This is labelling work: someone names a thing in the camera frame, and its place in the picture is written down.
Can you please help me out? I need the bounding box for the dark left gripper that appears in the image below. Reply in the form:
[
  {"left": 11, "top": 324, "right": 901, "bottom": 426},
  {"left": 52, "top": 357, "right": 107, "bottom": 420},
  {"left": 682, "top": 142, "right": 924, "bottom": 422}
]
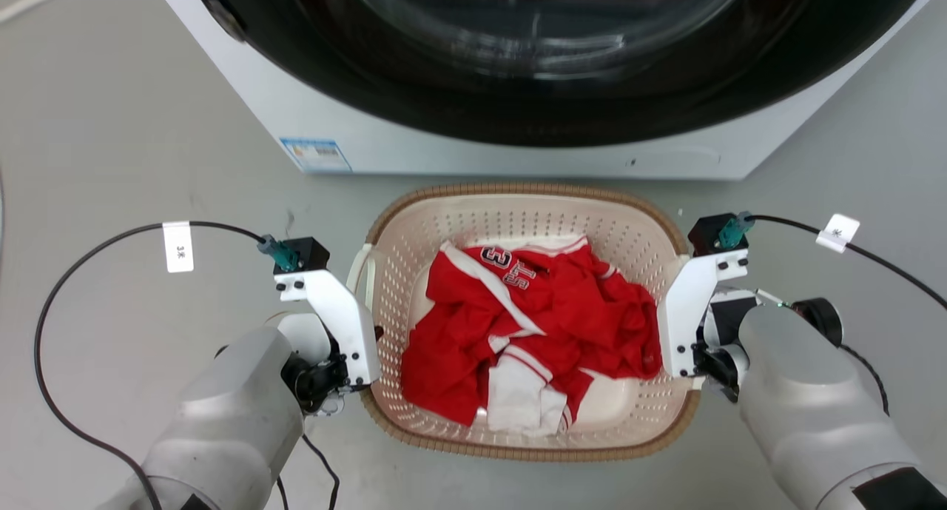
[{"left": 283, "top": 324, "right": 385, "bottom": 416}]

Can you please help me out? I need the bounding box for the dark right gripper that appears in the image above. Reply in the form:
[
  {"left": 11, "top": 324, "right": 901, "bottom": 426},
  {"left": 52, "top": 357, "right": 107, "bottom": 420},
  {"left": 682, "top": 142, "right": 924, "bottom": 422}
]
[{"left": 694, "top": 343, "right": 749, "bottom": 405}]

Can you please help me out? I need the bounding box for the cream plastic laundry basket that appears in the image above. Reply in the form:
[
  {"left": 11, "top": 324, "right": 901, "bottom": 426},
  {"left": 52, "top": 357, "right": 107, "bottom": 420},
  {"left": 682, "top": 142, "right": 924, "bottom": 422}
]
[{"left": 346, "top": 182, "right": 704, "bottom": 463}]

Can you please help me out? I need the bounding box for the red and white jersey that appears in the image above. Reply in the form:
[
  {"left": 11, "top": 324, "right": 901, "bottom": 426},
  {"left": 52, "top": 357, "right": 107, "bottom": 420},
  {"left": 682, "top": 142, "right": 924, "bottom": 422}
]
[{"left": 400, "top": 235, "right": 664, "bottom": 438}]

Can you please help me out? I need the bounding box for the blue energy label sticker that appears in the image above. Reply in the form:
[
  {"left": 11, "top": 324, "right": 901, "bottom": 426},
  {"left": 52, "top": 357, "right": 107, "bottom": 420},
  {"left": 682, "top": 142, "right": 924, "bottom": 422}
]
[{"left": 280, "top": 137, "right": 353, "bottom": 174}]

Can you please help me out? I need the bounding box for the white washing machine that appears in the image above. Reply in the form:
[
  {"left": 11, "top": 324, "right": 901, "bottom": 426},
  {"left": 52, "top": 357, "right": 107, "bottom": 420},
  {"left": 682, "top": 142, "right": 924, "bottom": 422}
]
[{"left": 148, "top": 0, "right": 947, "bottom": 181}]

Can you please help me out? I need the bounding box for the black round washer door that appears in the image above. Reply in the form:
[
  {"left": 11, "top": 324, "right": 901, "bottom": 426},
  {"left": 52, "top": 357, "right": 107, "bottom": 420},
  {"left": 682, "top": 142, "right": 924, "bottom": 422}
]
[{"left": 190, "top": 0, "right": 934, "bottom": 149}]

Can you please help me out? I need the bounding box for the black round door latch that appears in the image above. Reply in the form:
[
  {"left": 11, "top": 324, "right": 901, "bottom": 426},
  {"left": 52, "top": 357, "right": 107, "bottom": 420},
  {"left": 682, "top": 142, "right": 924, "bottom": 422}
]
[{"left": 200, "top": 0, "right": 249, "bottom": 43}]

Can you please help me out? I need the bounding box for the white left camera bracket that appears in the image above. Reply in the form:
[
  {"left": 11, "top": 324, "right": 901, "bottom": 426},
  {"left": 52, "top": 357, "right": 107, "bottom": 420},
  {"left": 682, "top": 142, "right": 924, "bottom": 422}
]
[{"left": 274, "top": 269, "right": 382, "bottom": 389}]

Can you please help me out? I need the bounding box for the white camera bracket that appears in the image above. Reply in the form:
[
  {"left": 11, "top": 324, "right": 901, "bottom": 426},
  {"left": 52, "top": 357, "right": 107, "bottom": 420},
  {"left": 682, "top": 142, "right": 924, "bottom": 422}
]
[
  {"left": 274, "top": 269, "right": 382, "bottom": 389},
  {"left": 656, "top": 248, "right": 750, "bottom": 379}
]

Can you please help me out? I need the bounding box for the white right camera bracket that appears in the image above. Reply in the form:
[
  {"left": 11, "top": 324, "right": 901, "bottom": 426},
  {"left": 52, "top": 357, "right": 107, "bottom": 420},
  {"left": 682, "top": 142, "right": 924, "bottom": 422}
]
[{"left": 656, "top": 248, "right": 750, "bottom": 379}]

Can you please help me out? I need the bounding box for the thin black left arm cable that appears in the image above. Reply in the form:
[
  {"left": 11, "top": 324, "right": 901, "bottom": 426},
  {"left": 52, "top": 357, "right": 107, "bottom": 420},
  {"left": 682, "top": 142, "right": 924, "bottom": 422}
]
[{"left": 275, "top": 432, "right": 341, "bottom": 510}]

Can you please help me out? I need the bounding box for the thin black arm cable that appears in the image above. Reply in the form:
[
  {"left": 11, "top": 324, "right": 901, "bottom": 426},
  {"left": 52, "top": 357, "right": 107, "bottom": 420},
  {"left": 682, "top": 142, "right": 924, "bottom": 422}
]
[
  {"left": 840, "top": 343, "right": 892, "bottom": 417},
  {"left": 275, "top": 432, "right": 341, "bottom": 510}
]

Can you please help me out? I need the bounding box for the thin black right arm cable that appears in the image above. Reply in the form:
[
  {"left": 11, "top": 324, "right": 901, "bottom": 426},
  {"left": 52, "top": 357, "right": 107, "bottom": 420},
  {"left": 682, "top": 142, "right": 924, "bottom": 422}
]
[{"left": 840, "top": 343, "right": 892, "bottom": 417}]

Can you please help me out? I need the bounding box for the white right cable tag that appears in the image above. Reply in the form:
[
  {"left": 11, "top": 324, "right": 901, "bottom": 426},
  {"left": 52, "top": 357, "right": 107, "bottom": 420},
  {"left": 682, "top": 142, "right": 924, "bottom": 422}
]
[{"left": 815, "top": 213, "right": 861, "bottom": 254}]

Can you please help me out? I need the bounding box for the white cable tag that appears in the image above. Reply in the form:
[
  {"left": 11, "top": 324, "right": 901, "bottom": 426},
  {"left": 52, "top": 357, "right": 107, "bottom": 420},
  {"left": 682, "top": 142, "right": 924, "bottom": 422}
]
[
  {"left": 815, "top": 213, "right": 861, "bottom": 254},
  {"left": 162, "top": 221, "right": 195, "bottom": 274}
]

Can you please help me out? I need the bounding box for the black right camera cable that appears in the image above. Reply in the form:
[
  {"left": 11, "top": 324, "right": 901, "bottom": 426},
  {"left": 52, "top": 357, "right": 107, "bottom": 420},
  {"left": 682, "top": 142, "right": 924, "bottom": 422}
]
[{"left": 749, "top": 214, "right": 947, "bottom": 311}]

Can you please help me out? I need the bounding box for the black camera cable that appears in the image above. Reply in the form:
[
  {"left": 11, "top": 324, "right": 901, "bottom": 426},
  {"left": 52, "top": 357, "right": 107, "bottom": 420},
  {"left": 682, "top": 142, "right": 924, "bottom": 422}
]
[
  {"left": 33, "top": 221, "right": 267, "bottom": 510},
  {"left": 749, "top": 214, "right": 947, "bottom": 311}
]

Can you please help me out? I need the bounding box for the white left cable tag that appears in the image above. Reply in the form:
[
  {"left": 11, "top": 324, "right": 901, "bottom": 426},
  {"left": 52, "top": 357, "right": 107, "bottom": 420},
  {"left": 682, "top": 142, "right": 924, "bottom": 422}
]
[{"left": 162, "top": 221, "right": 195, "bottom": 274}]

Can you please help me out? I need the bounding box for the black left camera cable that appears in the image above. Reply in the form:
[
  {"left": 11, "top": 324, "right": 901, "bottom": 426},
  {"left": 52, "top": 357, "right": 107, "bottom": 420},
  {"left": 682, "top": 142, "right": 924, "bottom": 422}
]
[{"left": 33, "top": 221, "right": 267, "bottom": 510}]

